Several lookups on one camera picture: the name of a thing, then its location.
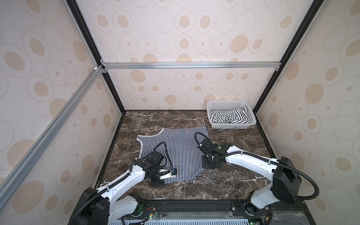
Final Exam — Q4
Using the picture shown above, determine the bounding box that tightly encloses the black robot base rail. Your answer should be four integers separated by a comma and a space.
72, 198, 317, 225

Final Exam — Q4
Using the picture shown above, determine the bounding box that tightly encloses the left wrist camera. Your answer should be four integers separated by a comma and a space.
158, 168, 177, 180

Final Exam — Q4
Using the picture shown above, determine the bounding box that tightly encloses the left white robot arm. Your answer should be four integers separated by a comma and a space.
68, 151, 173, 225

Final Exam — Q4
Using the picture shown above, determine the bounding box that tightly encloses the blue white striped tank top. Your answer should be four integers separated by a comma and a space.
136, 126, 208, 184

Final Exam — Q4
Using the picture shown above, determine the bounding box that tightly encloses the back aluminium frame rail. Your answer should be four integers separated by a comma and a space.
103, 61, 281, 70

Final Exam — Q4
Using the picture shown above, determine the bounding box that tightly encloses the left aluminium frame rail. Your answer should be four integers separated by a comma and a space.
1, 65, 105, 211

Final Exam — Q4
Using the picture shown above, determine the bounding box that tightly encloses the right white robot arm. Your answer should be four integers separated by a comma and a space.
196, 138, 320, 215

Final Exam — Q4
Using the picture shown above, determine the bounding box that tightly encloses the striped tank top in basket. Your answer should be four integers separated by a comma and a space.
210, 106, 250, 124

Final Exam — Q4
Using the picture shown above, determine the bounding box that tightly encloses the aluminium frame rail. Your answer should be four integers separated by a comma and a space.
1, 65, 105, 211
103, 61, 281, 70

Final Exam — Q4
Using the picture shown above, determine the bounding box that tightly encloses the white plastic laundry basket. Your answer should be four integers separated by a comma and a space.
207, 100, 257, 129

